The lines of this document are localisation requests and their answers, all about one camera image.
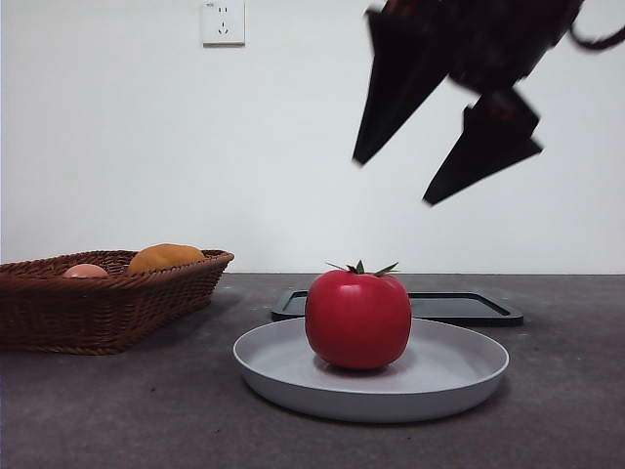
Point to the grey round plate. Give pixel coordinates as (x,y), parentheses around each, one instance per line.
(439,376)

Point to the black rectangular tray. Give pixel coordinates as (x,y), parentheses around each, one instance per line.
(454,308)

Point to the orange bread roll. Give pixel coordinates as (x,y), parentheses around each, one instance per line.
(166,256)

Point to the white wall socket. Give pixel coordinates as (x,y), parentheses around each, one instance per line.
(223,24)

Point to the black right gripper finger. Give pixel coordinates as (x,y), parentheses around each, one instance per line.
(488,151)
(390,98)

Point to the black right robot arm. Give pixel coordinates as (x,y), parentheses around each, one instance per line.
(488,39)

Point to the red tomato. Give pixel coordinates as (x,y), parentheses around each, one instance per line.
(356,317)

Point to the brown wicker basket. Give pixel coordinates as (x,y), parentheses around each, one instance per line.
(97,312)

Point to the pink egg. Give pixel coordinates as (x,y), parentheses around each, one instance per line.
(85,271)

